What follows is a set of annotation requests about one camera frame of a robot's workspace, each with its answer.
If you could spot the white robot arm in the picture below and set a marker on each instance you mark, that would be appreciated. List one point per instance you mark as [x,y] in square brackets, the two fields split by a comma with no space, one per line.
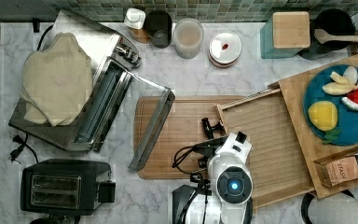
[231,187]

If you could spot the pink bowl with white lid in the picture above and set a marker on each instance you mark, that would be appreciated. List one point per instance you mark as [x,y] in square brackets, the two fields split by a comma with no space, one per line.
[224,49]

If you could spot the wooden spoon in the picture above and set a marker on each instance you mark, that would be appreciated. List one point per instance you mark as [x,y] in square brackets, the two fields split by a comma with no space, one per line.
[322,36]

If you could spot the toy banana slices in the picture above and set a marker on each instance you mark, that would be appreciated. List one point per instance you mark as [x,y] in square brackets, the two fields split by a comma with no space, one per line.
[342,84]

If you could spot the white paper towel roll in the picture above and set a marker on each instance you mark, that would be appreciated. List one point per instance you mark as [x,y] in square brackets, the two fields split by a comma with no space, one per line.
[340,208]

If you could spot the brown Stash tea box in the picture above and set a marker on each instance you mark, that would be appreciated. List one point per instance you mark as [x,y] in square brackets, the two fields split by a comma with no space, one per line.
[339,171]

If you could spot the black toaster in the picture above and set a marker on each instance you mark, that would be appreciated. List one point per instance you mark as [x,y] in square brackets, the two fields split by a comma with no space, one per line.
[66,187]

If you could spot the blue plate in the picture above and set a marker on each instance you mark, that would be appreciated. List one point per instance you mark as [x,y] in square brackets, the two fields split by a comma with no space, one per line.
[347,120]

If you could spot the teal canister wooden lid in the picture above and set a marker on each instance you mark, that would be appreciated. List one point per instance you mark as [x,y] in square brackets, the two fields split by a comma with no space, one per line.
[285,34]

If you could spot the wooden drawer cabinet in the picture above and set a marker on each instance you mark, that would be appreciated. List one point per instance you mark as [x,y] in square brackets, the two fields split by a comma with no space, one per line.
[315,152]

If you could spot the yellow toy lemon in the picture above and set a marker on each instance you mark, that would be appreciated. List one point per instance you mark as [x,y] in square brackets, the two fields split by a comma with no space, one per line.
[323,115]

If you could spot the wooden drawer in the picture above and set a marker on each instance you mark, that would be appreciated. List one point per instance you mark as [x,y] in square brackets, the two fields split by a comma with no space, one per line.
[276,161]

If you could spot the clear plastic cup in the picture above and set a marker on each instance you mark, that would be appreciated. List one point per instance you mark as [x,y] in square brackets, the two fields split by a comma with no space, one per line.
[188,36]

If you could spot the black drawer handle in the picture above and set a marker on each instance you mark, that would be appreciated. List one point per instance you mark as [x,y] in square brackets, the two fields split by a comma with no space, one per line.
[210,129]

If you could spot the toy green herb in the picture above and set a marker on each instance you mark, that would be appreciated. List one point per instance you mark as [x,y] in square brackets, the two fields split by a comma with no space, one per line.
[331,136]

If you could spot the black cup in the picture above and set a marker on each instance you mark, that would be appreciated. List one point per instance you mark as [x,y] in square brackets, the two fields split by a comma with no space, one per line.
[158,25]

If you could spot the bamboo cutting board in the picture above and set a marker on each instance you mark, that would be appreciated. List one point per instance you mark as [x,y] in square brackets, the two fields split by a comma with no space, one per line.
[182,128]

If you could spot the white cap wooden shaker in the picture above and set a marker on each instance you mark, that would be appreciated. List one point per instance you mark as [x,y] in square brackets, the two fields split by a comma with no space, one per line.
[134,20]

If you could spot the black pot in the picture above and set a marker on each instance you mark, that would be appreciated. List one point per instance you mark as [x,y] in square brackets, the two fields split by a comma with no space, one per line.
[334,22]

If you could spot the beige cloth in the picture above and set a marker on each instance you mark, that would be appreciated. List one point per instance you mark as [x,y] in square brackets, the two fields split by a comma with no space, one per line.
[56,82]

